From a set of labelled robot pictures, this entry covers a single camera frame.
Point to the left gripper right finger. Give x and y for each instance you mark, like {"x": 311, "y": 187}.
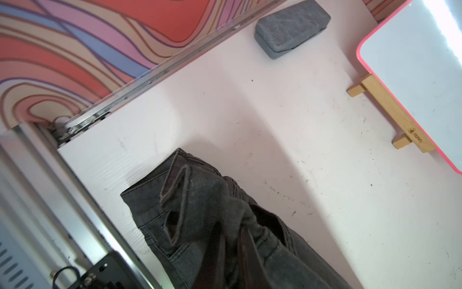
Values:
{"x": 251, "y": 272}

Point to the grey whiteboard eraser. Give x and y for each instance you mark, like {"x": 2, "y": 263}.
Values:
{"x": 281, "y": 32}

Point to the black long pants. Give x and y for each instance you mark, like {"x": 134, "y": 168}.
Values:
{"x": 176, "y": 207}

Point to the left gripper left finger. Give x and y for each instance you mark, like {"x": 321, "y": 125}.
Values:
{"x": 212, "y": 271}

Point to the wooden whiteboard stand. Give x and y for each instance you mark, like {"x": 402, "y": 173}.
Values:
{"x": 412, "y": 133}

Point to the pink framed whiteboard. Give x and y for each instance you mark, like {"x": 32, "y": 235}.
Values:
{"x": 416, "y": 53}

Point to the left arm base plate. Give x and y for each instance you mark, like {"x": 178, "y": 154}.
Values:
{"x": 112, "y": 272}

